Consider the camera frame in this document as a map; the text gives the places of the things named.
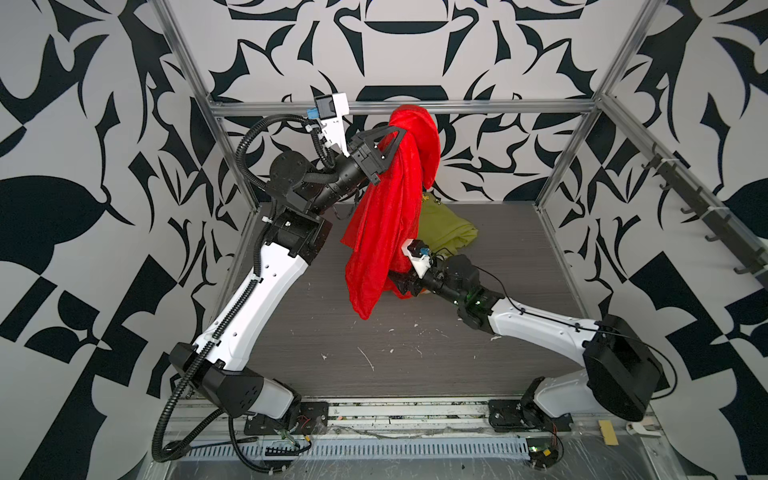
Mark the yellow tape piece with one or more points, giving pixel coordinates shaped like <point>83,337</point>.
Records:
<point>608,432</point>

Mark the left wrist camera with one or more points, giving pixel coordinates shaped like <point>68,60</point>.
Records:
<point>329,112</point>

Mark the small black electronics board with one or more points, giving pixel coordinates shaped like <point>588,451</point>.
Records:
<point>544,453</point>

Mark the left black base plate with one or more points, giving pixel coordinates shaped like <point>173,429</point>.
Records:
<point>302,418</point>

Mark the green cloth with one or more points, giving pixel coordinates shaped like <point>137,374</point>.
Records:
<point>443,231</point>

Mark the white slotted cable duct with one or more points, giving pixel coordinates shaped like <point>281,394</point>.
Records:
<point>512,448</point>

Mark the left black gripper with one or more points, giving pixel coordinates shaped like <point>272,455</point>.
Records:
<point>358,163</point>

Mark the red cloth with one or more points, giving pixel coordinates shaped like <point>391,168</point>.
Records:
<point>389,212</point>

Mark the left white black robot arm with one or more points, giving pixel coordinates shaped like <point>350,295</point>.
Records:
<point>215,364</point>

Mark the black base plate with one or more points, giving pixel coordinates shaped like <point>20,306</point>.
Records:
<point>506,416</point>
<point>302,418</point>

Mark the grey wall hook rack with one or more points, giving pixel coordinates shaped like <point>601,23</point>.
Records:
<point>702,204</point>

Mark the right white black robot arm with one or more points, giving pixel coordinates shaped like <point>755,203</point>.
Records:
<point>619,373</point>

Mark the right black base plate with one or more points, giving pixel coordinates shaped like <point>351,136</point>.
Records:
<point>506,416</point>

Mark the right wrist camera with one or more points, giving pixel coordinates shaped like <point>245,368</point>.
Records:
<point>419,255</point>

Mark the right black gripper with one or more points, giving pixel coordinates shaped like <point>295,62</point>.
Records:
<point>404,282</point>

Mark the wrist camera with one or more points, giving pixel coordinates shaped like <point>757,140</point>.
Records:
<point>329,112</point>
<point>419,255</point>

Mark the horizontal aluminium frame bar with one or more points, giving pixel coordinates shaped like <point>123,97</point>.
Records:
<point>435,107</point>

